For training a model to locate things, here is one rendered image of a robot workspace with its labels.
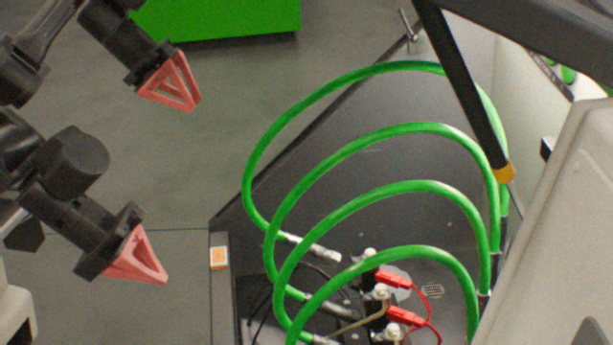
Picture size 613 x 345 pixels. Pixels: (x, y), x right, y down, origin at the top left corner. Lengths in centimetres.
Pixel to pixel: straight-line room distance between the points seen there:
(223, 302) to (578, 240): 82
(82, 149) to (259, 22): 359
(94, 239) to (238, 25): 356
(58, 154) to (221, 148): 270
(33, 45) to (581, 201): 111
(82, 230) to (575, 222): 57
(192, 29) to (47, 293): 201
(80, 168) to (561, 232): 52
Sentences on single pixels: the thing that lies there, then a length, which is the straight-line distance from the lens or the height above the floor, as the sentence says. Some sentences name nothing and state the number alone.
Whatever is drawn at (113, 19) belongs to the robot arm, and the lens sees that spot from 114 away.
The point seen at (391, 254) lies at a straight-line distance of 85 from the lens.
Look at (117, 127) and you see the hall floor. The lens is 388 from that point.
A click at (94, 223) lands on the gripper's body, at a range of 96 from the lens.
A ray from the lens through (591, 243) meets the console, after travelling 63.
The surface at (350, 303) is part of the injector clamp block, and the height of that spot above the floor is 98.
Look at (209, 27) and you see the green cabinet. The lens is 446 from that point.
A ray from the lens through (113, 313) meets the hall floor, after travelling 281.
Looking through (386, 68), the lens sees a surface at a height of 142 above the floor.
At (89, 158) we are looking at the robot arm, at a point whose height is 140.
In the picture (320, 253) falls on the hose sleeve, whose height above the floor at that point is 113.
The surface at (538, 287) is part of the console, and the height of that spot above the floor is 141.
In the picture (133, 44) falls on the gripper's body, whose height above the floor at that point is 142.
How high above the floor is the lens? 186
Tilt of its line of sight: 34 degrees down
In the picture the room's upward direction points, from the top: 3 degrees counter-clockwise
